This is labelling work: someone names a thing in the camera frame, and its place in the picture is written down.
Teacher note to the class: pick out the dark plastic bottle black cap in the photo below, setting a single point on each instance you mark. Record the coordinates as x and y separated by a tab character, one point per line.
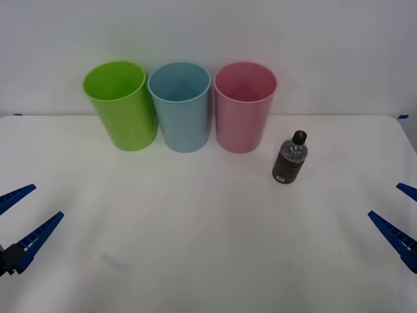
289	161

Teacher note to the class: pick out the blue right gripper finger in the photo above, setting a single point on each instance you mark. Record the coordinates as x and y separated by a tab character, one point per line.
397	236
408	190

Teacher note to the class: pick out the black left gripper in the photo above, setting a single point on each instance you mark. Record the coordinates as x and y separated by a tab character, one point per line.
2	261

